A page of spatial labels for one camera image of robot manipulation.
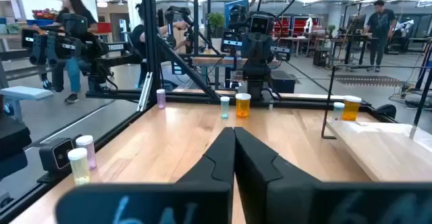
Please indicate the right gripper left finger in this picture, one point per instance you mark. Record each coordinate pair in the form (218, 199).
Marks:
(152, 203)

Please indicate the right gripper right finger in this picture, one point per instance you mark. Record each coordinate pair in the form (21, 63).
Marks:
(303, 200)

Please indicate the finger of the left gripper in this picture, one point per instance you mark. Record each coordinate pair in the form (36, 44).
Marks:
(248, 48)
(265, 50)

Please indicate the large orange medicine bottle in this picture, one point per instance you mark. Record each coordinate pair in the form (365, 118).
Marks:
(351, 111)
(243, 107)

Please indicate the small pink medicine bottle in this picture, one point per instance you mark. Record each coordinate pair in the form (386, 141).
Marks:
(89, 156)
(161, 100)

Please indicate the background black robot arm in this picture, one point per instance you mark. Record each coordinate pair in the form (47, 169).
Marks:
(101, 52)
(179, 18)

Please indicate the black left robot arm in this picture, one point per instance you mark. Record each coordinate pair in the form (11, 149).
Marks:
(255, 72)

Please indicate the black box under table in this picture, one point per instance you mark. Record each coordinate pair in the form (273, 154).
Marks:
(283, 82)

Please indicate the background green potted plant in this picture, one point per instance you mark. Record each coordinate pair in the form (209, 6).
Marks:
(216, 20)

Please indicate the background computer monitor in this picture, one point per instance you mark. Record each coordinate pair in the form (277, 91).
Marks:
(233, 8)

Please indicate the dark striped floor mat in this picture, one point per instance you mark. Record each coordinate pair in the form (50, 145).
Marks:
(368, 80)

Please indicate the person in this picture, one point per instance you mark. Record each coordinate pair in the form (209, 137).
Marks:
(72, 4)
(138, 38)
(381, 21)

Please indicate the black rounded clamp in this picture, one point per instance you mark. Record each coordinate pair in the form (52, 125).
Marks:
(386, 111)

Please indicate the red box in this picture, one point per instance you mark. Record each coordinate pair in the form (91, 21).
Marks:
(104, 27)

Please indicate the dark bulky floor equipment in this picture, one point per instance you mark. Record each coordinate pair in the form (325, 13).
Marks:
(13, 143)

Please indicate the grey padded bench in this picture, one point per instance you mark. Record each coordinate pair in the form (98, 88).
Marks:
(25, 93)

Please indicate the bunch of colourful flowers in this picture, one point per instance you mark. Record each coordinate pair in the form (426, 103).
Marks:
(44, 13)

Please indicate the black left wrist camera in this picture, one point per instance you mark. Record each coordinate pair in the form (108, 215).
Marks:
(261, 23)

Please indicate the wooden shelf with black frame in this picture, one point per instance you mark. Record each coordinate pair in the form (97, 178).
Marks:
(381, 149)

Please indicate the black aluminium rig frame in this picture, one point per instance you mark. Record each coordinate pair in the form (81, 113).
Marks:
(150, 31)

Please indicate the small black camera box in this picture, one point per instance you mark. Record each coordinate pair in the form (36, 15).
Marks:
(55, 154)

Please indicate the silver aluminium bracket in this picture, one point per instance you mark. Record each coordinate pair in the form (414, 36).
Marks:
(146, 92)

